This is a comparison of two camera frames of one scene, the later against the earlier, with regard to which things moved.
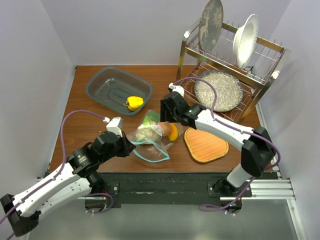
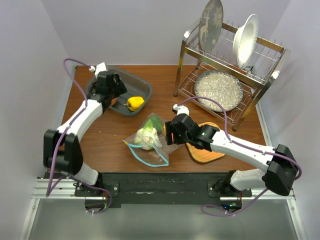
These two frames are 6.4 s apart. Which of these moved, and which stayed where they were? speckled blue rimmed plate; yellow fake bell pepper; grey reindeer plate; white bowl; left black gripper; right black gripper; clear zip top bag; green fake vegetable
Moved: clear zip top bag; green fake vegetable; right black gripper; left black gripper
Stayed: yellow fake bell pepper; white bowl; grey reindeer plate; speckled blue rimmed plate
